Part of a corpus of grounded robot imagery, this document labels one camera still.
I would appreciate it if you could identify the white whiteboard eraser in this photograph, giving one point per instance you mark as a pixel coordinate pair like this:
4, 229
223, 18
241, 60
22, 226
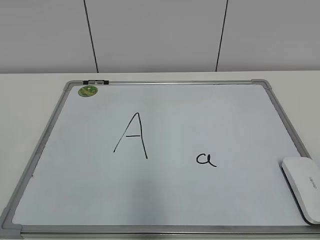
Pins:
303, 175

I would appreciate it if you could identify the white framed whiteboard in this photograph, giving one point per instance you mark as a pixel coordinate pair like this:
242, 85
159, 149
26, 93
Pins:
148, 159

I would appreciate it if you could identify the green round magnet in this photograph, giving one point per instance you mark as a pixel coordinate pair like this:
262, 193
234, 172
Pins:
87, 91

